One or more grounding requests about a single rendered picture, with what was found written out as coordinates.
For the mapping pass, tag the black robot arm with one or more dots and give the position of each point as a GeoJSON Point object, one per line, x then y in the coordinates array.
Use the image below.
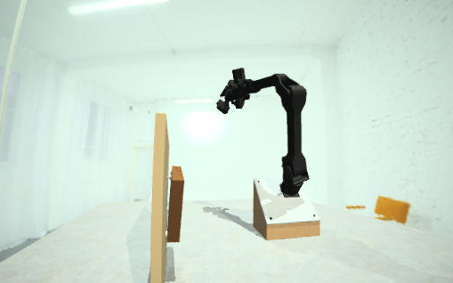
{"type": "Point", "coordinates": [293, 98]}

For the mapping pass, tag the brown wooden picture frame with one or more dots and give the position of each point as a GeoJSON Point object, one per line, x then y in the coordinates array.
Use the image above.
{"type": "Point", "coordinates": [174, 207]}

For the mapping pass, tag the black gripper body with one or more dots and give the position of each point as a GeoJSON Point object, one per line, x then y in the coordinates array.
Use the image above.
{"type": "Point", "coordinates": [224, 106]}

